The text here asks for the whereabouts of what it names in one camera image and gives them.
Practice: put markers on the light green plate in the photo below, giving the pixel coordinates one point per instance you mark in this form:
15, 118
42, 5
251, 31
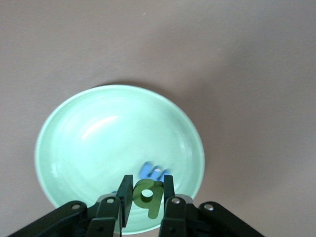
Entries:
98, 148

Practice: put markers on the brown table cover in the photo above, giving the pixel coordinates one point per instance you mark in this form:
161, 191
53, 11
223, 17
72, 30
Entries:
158, 37

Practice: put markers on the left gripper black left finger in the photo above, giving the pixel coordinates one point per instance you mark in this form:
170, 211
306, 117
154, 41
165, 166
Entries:
106, 217

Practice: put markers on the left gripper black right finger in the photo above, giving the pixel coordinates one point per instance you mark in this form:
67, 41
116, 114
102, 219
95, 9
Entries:
182, 217

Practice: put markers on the blue foam letter m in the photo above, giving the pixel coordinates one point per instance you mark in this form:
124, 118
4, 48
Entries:
148, 170

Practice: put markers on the green foam letter with stem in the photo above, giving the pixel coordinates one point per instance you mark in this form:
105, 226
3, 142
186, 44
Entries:
155, 205

